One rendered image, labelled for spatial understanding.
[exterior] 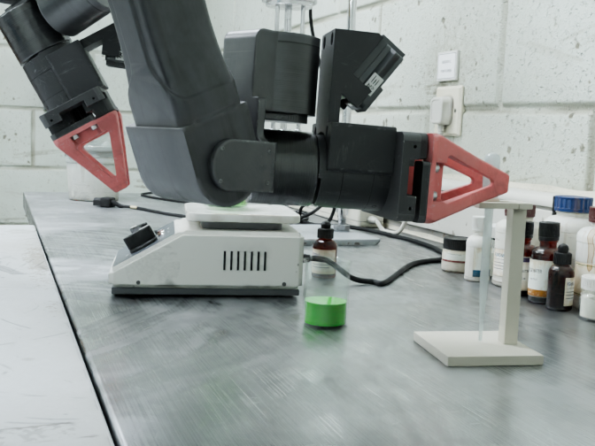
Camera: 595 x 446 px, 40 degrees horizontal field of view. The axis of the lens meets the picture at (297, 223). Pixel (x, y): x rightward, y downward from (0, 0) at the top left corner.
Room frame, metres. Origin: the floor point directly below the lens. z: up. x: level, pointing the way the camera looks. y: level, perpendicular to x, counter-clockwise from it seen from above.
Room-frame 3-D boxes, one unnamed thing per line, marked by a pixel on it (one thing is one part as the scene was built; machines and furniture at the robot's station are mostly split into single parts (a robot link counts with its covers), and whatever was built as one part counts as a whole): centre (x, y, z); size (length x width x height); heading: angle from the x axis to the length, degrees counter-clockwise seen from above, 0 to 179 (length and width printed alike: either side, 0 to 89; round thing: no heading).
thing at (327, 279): (0.74, -0.03, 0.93); 0.04 x 0.04 x 0.06
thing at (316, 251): (0.99, -0.03, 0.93); 0.03 x 0.03 x 0.07
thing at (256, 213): (0.91, 0.06, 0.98); 0.12 x 0.12 x 0.01; 9
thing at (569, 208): (0.94, -0.31, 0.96); 0.06 x 0.06 x 0.11
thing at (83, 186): (1.90, 0.47, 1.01); 0.14 x 0.14 x 0.21
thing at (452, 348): (0.66, -0.15, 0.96); 0.08 x 0.08 x 0.13; 11
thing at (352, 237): (1.35, 0.04, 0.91); 0.30 x 0.20 x 0.01; 110
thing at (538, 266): (0.89, -0.27, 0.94); 0.04 x 0.04 x 0.09
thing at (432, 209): (0.65, -0.12, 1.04); 0.09 x 0.07 x 0.07; 101
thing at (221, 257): (0.90, 0.09, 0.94); 0.22 x 0.13 x 0.08; 99
